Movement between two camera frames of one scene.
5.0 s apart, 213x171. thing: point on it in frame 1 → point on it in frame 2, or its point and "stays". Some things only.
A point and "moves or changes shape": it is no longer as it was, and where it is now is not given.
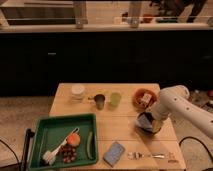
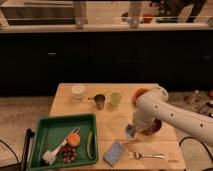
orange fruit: x=74 y=139 stays
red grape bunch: x=68 y=153 stays
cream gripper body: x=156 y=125 → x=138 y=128
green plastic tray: x=50 y=131 stays
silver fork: x=138 y=156 stays
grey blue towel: x=144 y=122 moves or changes shape
